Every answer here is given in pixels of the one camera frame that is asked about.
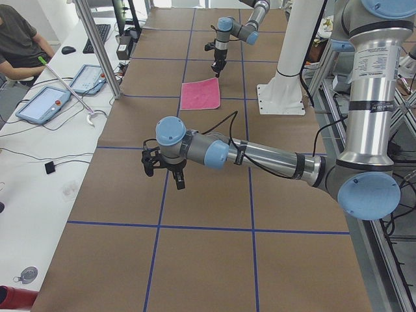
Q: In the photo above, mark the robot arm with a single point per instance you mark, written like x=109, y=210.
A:
x=330, y=88
x=229, y=26

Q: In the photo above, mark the black monitor stand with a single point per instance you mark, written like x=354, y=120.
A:
x=126, y=18

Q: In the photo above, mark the small black square device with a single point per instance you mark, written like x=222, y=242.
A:
x=50, y=167

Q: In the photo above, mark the seated person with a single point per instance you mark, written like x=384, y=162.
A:
x=21, y=46

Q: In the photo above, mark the white pedestal column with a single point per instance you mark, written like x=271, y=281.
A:
x=282, y=95

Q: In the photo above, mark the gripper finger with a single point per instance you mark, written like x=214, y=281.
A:
x=221, y=66
x=175, y=175
x=215, y=69
x=181, y=180

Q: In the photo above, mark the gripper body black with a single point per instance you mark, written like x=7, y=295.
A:
x=173, y=168
x=219, y=56

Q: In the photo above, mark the red object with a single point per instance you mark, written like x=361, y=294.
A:
x=16, y=298

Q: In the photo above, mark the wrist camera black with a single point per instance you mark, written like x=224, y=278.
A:
x=209, y=46
x=151, y=160

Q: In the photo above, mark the teach pendant tablet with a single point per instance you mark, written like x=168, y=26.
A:
x=44, y=105
x=89, y=80

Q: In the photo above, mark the near teach pendant tablet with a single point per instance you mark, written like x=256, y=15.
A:
x=44, y=105

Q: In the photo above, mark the black box with label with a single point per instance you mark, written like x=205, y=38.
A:
x=125, y=46

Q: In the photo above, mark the black computer mouse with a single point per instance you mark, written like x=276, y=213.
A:
x=67, y=50

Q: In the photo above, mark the aluminium side frame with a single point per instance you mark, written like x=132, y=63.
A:
x=359, y=173

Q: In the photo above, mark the far teach pendant tablet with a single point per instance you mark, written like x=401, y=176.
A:
x=89, y=80

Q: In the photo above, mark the pink and grey towel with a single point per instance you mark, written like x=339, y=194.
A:
x=200, y=95

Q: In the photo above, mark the aluminium frame post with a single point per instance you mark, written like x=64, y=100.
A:
x=99, y=49

